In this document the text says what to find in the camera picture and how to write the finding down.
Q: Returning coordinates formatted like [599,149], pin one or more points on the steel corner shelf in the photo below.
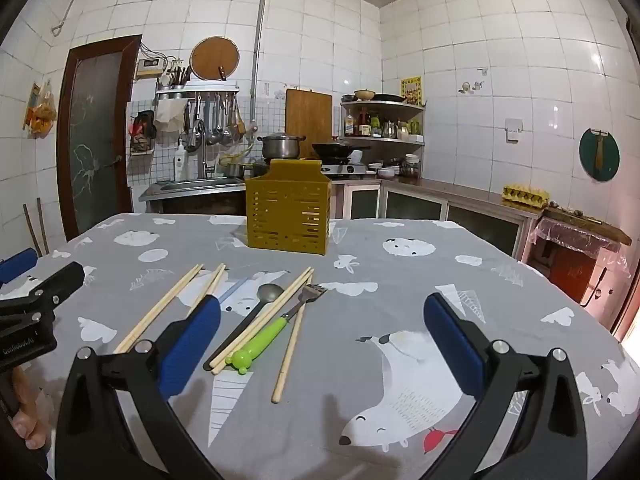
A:
[385,103]

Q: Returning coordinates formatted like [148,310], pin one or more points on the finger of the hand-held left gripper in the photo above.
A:
[17,265]
[60,280]

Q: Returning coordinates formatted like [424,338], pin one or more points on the steel sink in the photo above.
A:
[190,186]

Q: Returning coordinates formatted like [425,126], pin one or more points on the stacked bowls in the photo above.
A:
[390,170]

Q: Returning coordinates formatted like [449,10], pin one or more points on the steel gas stove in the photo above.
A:
[345,167]

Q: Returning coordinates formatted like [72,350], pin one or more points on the round wooden board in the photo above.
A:
[212,57]

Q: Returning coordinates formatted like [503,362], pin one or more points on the yellow egg carton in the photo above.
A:
[525,196]

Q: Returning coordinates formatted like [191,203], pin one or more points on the yellow wall poster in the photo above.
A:
[411,91]

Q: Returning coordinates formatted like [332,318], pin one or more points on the plastic covered red cabinet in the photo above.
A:
[570,265]

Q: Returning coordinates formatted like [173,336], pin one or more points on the steel wall rack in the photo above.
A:
[197,91]

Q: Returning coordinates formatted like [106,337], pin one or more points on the hanging plastic bag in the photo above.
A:
[42,110]

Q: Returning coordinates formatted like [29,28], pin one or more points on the hanging white cloth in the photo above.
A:
[167,115]

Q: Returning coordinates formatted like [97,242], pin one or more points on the white wall box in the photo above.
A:
[150,67]

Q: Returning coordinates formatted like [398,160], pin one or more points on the bottles on shelf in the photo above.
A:
[370,125]

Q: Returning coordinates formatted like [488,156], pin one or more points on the steel pot with lid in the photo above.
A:
[280,146]

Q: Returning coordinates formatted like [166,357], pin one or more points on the steel faucet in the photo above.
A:
[206,160]

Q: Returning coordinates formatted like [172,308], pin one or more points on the yellow slotted utensil holder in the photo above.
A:
[287,210]

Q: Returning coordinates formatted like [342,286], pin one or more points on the brown framed glass door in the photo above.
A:
[95,135]

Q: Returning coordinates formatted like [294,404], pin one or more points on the black wok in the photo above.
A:
[340,150]

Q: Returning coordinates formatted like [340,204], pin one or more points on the white detergent bottle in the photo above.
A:
[178,162]

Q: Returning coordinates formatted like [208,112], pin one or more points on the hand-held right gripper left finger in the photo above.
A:
[192,345]

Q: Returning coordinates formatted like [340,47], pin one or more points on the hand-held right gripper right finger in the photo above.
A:
[455,345]

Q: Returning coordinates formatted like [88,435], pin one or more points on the green round board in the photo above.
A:
[610,157]

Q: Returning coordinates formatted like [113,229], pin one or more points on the rectangular wooden cutting board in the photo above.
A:
[307,115]

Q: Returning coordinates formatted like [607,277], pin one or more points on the small steel saucepan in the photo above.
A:
[232,170]

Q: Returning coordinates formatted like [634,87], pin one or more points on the wooden chopstick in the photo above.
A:
[161,309]
[260,317]
[204,290]
[287,360]
[265,321]
[216,280]
[155,307]

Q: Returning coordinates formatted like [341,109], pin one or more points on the grey wall pipe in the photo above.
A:
[259,35]

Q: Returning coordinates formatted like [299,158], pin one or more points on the wooden sticks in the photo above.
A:
[31,230]

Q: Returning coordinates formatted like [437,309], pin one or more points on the grey bear printed tablecloth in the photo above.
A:
[380,280]

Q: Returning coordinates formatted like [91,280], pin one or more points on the hanging kitchen utensils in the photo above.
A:
[215,125]

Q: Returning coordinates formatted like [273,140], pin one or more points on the person's left hand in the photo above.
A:
[30,410]

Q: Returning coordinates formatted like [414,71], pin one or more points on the kitchen counter cabinets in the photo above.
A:
[480,220]

